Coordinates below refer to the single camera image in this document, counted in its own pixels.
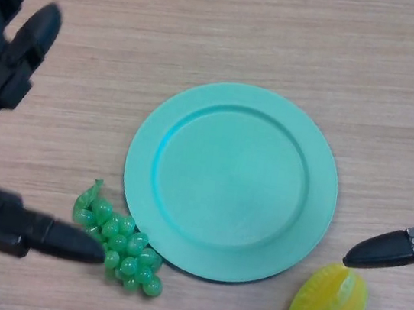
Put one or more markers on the green plastic grape bunch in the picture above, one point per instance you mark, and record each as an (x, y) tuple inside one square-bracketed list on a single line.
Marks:
[(130, 263)]

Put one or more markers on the round teal green plate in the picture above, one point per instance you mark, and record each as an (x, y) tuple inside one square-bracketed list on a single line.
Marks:
[(226, 181)]

